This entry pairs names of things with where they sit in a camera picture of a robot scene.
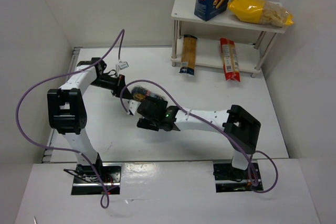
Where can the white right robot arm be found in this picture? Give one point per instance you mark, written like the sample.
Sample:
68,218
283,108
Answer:
236,124

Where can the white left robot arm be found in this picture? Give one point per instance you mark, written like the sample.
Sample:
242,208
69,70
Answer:
67,113

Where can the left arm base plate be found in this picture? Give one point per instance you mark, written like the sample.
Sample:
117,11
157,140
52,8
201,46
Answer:
86,182

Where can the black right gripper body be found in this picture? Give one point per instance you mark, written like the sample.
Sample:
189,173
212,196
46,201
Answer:
143,109

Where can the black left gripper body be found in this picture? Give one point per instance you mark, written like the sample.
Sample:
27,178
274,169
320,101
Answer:
118,87

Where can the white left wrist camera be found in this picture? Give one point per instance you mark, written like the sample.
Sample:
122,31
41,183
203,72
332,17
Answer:
121,65

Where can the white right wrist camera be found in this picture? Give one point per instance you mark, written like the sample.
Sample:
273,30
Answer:
132,107

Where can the tricolor fusilli pasta bag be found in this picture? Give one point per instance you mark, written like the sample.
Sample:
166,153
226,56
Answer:
139,93

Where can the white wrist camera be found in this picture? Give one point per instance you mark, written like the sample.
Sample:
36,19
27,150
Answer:
121,65
132,107

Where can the yellow pasta bag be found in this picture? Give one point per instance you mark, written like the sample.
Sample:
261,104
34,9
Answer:
261,12

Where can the red spaghetti pack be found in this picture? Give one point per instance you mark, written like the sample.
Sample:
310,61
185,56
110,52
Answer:
230,62

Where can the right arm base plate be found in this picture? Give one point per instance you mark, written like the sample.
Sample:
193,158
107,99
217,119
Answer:
229,179

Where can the white two-tier shelf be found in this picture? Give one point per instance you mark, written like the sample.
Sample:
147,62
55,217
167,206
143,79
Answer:
253,42

